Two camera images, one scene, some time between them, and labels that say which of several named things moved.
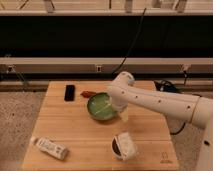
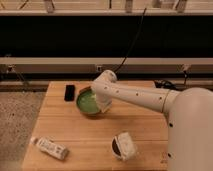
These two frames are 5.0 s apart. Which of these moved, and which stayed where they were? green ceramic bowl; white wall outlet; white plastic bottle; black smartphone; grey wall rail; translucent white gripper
Moved: translucent white gripper; green ceramic bowl
Stayed: white wall outlet; black smartphone; grey wall rail; white plastic bottle
